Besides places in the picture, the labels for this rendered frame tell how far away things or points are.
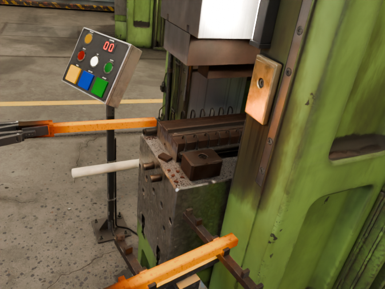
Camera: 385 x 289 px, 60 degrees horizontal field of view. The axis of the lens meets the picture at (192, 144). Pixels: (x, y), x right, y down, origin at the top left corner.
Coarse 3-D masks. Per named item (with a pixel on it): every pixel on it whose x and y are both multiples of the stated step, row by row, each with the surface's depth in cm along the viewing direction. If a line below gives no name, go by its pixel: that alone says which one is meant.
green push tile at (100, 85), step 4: (96, 80) 149; (100, 80) 148; (104, 80) 147; (96, 84) 149; (100, 84) 148; (104, 84) 146; (92, 88) 150; (96, 88) 149; (100, 88) 147; (104, 88) 146; (92, 92) 149; (96, 92) 148; (100, 92) 147; (104, 92) 147; (100, 96) 147
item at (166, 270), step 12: (216, 240) 86; (228, 240) 86; (192, 252) 82; (204, 252) 82; (216, 252) 84; (168, 264) 78; (180, 264) 78; (192, 264) 80; (120, 276) 73; (144, 276) 74; (156, 276) 75; (168, 276) 77; (108, 288) 70; (120, 288) 70; (132, 288) 71; (144, 288) 74
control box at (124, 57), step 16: (96, 32) 155; (80, 48) 159; (96, 48) 154; (128, 48) 144; (80, 64) 157; (96, 64) 152; (112, 64) 147; (128, 64) 147; (64, 80) 161; (112, 80) 145; (128, 80) 150; (96, 96) 149; (112, 96) 147
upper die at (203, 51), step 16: (176, 32) 106; (176, 48) 108; (192, 48) 101; (208, 48) 103; (224, 48) 106; (240, 48) 108; (256, 48) 111; (192, 64) 104; (208, 64) 106; (224, 64) 109
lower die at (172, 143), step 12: (168, 120) 134; (180, 120) 136; (192, 120) 137; (204, 120) 136; (216, 120) 137; (228, 120) 138; (240, 120) 138; (192, 132) 124; (204, 132) 126; (228, 132) 129; (168, 144) 125; (180, 144) 118; (192, 144) 120; (204, 144) 122; (216, 144) 125
